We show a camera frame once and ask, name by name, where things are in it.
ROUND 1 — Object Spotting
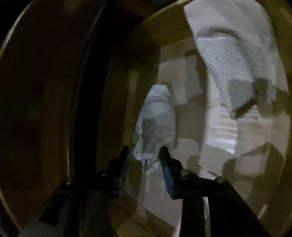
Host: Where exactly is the white underwear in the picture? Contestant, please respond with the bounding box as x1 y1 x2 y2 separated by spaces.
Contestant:
132 84 177 176

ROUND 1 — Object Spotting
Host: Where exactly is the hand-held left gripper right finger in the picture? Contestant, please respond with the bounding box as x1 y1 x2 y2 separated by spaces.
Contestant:
159 146 272 237

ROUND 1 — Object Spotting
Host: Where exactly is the wooden drawer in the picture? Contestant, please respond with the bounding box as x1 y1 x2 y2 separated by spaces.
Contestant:
94 0 292 237

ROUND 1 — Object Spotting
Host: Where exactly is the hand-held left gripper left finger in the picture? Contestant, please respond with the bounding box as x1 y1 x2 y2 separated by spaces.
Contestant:
39 145 130 237

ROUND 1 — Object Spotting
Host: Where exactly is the grey underwear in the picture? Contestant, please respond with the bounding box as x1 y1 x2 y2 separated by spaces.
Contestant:
183 0 285 119

